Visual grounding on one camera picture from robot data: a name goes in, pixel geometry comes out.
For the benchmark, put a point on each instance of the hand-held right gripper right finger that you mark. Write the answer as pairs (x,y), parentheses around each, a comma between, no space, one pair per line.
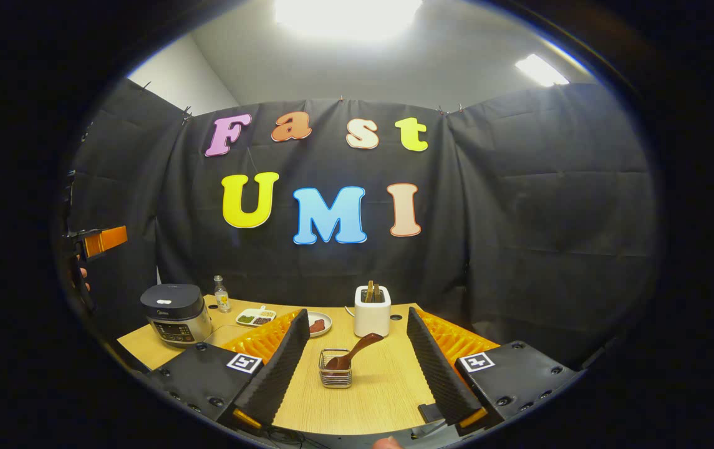
(434,374)

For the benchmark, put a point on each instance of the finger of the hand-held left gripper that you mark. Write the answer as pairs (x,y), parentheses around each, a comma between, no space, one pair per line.
(107,241)

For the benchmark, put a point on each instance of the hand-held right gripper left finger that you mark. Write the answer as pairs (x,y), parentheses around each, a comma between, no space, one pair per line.
(285,368)

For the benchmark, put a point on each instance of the brown wooden spoon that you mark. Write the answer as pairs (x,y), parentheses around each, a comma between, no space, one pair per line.
(360,346)

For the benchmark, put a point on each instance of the black silver rice cooker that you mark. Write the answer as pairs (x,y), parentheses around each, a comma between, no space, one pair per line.
(176,312)

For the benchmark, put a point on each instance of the red meat piece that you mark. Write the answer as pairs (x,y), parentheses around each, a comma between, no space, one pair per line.
(317,325)

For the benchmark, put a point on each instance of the white divided bean dish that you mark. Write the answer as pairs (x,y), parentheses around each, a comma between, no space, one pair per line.
(254,318)

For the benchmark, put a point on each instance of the round white plate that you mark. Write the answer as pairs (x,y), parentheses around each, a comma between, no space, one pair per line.
(327,321)

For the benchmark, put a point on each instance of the white toaster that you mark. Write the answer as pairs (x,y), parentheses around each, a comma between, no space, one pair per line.
(372,321)

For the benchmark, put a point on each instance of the small glass bottle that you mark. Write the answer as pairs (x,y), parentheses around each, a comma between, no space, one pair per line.
(222,298)

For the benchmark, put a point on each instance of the brown toast slice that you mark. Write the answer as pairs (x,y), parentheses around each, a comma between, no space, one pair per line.
(370,292)
(378,293)

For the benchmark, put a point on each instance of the small ceiling light panel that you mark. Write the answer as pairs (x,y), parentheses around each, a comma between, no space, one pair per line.
(540,70)

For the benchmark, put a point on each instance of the large ceiling light panel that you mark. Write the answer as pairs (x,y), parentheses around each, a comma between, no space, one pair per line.
(347,19)

